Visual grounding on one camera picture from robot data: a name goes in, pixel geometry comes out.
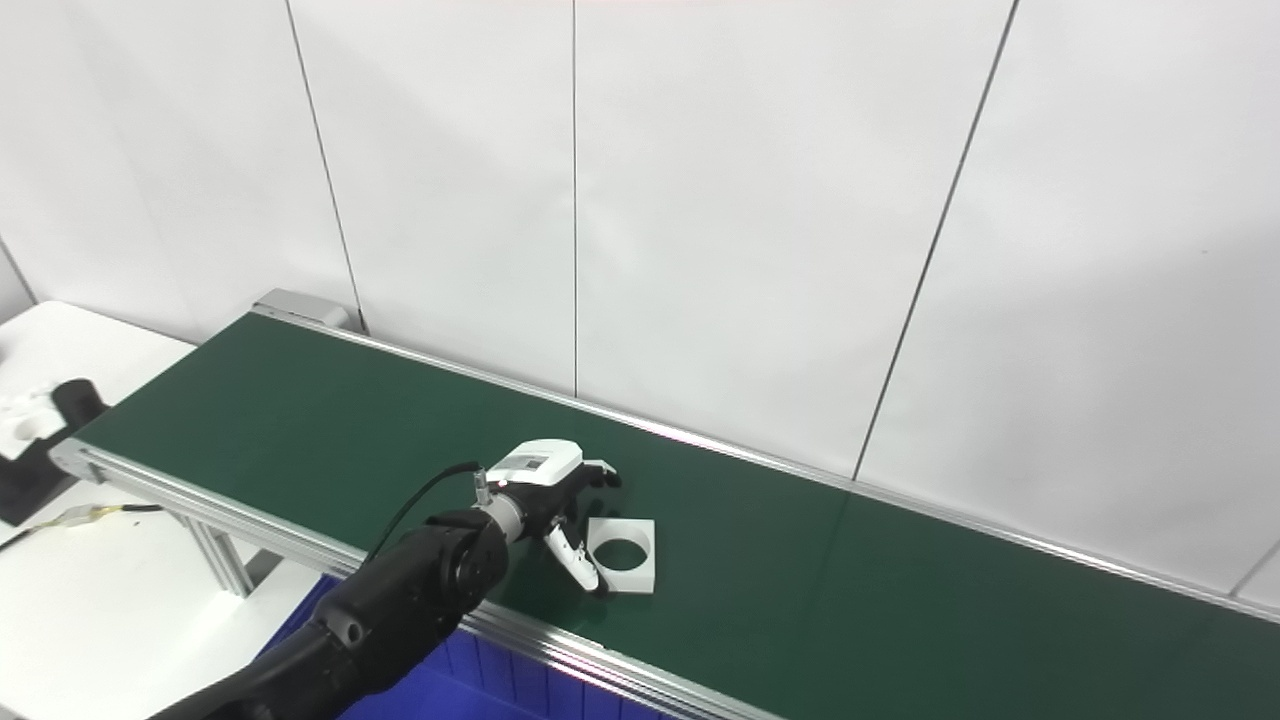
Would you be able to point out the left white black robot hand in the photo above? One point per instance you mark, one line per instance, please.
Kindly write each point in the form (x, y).
(545, 470)

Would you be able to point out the white square part round hole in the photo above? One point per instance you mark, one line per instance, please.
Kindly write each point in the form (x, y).
(640, 530)

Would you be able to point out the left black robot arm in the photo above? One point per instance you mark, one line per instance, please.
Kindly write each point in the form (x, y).
(400, 600)

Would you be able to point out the blue plastic bin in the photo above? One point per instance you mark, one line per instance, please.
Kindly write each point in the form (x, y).
(470, 690)

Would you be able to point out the grey conveyor end housing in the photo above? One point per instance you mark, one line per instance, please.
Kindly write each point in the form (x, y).
(300, 303)

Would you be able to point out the aluminium conveyor leg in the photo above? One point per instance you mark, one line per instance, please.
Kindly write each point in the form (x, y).
(225, 560)

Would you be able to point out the black plastic part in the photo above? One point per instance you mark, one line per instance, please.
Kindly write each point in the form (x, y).
(25, 490)

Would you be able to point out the green conveyor belt aluminium frame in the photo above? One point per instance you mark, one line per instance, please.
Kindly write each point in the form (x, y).
(800, 570)

